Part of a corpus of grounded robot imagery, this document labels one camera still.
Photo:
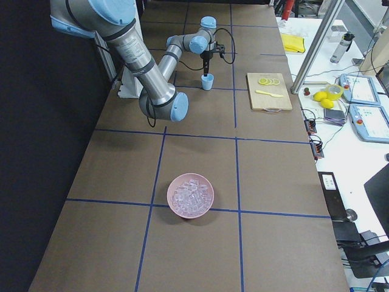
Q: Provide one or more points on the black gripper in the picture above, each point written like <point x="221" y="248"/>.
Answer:
<point x="206" y="56"/>

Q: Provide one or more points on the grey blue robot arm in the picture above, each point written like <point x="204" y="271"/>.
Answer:
<point x="115" y="22"/>

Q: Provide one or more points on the light blue plastic cup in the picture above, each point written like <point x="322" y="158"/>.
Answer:
<point x="207" y="81"/>

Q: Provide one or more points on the pile of ice cubes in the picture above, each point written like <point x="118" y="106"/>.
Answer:
<point x="191" y="199"/>

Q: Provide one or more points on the lemon slice one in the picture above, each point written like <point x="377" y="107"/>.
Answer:
<point x="262" y="81"/>

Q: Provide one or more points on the yellow plastic knife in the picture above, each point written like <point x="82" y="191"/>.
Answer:
<point x="269" y="94"/>

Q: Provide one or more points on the bamboo cutting board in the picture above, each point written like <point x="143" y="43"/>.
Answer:
<point x="264" y="102"/>

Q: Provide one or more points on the yellow cloth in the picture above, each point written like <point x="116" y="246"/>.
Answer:
<point x="293" y="43"/>

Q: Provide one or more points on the whole yellow lemon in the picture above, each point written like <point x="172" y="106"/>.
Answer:
<point x="319" y="96"/>

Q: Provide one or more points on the orange black connector board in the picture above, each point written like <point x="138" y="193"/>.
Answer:
<point x="310" y="125"/>

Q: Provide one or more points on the yellow tape roll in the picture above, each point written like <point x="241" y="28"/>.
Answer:
<point x="334" y="92"/>

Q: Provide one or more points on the pink bowl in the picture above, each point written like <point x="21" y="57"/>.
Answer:
<point x="186" y="177"/>

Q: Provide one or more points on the dark notebook stack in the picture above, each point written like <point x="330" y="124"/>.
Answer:
<point x="337" y="117"/>

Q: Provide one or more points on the clear water bottle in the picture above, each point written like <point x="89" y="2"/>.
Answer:
<point x="342" y="48"/>

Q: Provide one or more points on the upper teach pendant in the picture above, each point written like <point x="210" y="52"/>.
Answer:
<point x="359" y="89"/>

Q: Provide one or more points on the teach pendant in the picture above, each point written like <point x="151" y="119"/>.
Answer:
<point x="370" y="122"/>
<point x="359" y="89"/>

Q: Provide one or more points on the lower teach pendant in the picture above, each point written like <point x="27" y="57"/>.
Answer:
<point x="370" y="122"/>

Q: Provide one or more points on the black monitor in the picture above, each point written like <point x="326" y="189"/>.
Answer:
<point x="377" y="192"/>

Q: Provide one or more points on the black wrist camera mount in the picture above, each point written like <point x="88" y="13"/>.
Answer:
<point x="219" y="49"/>

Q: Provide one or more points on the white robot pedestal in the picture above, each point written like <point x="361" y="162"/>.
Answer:
<point x="131" y="87"/>

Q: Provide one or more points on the aluminium frame post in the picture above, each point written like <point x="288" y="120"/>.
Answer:
<point x="326" y="23"/>

